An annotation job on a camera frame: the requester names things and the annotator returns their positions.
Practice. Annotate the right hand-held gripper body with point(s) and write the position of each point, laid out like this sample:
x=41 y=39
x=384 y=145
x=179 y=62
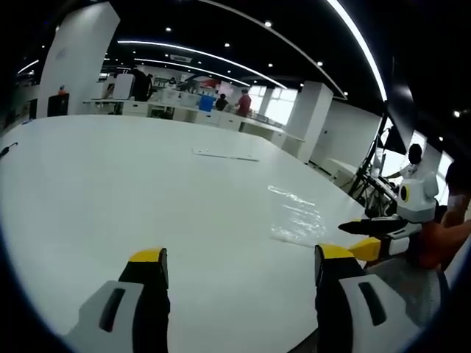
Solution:
x=417 y=200

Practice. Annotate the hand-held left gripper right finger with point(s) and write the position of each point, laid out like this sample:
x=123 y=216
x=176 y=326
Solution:
x=346 y=294

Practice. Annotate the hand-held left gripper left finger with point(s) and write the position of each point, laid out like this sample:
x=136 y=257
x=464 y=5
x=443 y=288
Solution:
x=147 y=294

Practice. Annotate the clear crinkled food packaging bag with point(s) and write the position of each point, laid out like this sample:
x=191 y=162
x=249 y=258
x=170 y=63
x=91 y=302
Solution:
x=298 y=217

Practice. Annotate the white food packaging bag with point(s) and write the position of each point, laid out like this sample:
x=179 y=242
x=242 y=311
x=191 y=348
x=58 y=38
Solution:
x=226 y=153

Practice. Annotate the person's head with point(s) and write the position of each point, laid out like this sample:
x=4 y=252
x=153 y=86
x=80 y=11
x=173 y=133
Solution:
x=460 y=180

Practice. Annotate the person's grey clothing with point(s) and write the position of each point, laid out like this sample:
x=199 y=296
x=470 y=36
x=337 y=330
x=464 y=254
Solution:
x=408 y=290

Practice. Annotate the black tripod stand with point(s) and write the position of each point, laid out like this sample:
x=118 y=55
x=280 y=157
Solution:
x=371 y=173

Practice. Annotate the long ceiling light strip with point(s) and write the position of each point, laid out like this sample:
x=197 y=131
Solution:
x=364 y=48
x=206 y=55

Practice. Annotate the long white counter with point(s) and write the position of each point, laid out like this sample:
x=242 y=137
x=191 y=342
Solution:
x=217 y=118

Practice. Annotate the blue box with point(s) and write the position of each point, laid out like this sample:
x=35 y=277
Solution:
x=206 y=104

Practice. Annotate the black cabinet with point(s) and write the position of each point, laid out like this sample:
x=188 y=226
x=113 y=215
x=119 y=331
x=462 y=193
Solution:
x=58 y=104

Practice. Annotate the white standing board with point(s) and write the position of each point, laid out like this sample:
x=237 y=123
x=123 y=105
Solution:
x=123 y=85

